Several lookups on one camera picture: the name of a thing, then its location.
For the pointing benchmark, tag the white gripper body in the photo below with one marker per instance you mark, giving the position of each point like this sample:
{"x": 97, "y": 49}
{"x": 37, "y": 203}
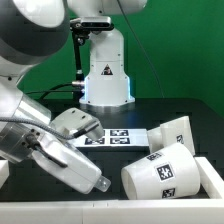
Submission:
{"x": 67, "y": 165}

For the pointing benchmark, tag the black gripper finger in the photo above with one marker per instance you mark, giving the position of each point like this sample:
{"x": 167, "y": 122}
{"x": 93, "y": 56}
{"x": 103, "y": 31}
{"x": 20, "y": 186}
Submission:
{"x": 103, "y": 184}

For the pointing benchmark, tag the white conical lamp shade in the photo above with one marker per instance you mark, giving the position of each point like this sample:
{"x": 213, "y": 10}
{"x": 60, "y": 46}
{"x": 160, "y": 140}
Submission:
{"x": 171, "y": 172}

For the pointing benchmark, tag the white square lamp base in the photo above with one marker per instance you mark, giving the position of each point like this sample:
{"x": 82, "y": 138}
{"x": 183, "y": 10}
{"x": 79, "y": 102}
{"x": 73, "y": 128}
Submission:
{"x": 177, "y": 130}

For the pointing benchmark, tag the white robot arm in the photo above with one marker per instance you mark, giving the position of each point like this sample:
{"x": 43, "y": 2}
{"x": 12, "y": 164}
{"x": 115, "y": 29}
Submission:
{"x": 30, "y": 32}

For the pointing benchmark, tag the white marker tag sheet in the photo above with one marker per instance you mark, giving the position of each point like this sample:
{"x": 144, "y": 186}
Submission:
{"x": 115, "y": 138}

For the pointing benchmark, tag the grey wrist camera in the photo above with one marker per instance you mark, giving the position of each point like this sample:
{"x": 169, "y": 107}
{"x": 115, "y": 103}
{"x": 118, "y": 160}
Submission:
{"x": 74, "y": 119}

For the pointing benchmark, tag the white L-shaped fence wall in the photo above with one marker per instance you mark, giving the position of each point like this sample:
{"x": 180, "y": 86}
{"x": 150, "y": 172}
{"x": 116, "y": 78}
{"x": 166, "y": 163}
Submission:
{"x": 173, "y": 211}

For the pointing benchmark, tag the black camera on stand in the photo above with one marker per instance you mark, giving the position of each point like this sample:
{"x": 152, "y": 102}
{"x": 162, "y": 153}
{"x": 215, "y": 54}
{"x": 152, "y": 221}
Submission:
{"x": 81, "y": 28}

